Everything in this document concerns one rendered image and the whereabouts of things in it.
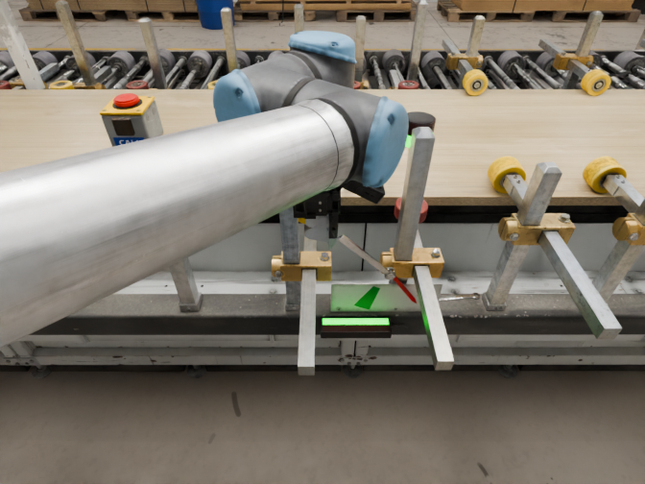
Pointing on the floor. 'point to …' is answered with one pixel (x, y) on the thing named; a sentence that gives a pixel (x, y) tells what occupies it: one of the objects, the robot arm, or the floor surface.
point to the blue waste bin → (209, 16)
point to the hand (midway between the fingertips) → (333, 242)
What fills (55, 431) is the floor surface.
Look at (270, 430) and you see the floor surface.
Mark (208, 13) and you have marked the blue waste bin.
